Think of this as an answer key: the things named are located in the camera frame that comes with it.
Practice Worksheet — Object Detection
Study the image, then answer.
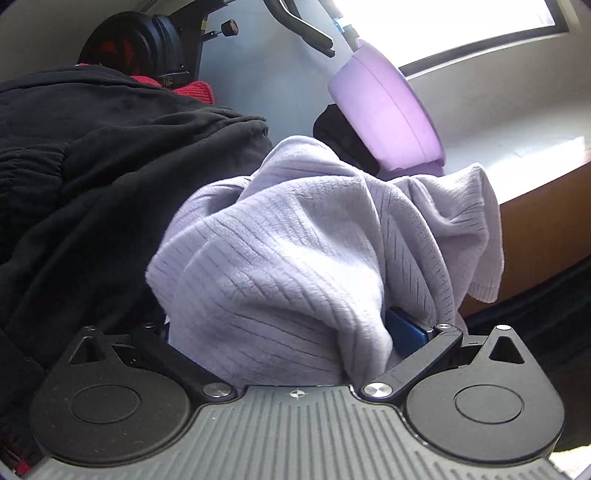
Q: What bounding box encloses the lavender fleece robe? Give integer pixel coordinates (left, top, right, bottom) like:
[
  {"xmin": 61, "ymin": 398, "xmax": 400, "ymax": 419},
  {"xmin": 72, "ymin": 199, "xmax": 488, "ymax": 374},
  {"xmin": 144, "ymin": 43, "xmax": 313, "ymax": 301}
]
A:
[{"xmin": 147, "ymin": 136, "xmax": 504, "ymax": 388}]

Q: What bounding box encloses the purple plastic basin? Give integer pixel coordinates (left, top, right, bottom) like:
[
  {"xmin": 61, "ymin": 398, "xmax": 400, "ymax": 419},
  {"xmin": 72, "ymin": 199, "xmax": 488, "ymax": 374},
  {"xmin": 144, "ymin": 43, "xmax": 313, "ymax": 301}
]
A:
[{"xmin": 327, "ymin": 39, "xmax": 447, "ymax": 177}]

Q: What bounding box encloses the black exercise bike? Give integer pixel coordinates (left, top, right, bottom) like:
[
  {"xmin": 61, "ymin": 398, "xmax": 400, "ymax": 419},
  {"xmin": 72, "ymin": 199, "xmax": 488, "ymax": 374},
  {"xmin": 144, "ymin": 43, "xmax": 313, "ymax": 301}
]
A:
[{"xmin": 78, "ymin": 0, "xmax": 386, "ymax": 178}]

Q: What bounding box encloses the black jacket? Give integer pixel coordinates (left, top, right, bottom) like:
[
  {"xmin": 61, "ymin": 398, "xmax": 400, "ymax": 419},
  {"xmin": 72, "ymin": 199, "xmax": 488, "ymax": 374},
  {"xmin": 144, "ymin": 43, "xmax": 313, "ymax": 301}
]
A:
[{"xmin": 0, "ymin": 65, "xmax": 274, "ymax": 462}]

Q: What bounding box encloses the red knit cloth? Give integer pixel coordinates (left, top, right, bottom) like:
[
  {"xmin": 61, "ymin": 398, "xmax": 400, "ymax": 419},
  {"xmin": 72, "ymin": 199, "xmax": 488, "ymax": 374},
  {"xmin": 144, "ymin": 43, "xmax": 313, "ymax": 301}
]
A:
[{"xmin": 76, "ymin": 62, "xmax": 215, "ymax": 106}]

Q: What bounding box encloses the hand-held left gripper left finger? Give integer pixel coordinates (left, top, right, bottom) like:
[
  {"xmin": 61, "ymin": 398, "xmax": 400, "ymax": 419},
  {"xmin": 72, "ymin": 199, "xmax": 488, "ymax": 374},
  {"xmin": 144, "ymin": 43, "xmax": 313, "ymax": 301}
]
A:
[{"xmin": 48, "ymin": 322, "xmax": 237, "ymax": 403}]

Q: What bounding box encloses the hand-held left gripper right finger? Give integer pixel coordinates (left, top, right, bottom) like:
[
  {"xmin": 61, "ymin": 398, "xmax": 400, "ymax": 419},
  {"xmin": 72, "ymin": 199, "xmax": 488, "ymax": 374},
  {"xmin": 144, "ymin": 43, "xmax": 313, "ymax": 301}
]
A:
[{"xmin": 361, "ymin": 307, "xmax": 544, "ymax": 404}]

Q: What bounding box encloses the window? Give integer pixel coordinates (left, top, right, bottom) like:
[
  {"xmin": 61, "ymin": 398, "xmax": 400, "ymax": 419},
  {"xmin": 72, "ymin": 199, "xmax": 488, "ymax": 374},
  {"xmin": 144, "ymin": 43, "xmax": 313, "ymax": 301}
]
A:
[{"xmin": 323, "ymin": 0, "xmax": 572, "ymax": 78}]

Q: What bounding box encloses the brown wooden cabinet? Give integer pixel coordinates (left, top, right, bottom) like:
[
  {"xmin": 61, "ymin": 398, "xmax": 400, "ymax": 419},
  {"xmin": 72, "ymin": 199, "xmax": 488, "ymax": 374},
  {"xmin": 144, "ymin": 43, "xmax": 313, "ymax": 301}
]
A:
[{"xmin": 462, "ymin": 161, "xmax": 591, "ymax": 319}]

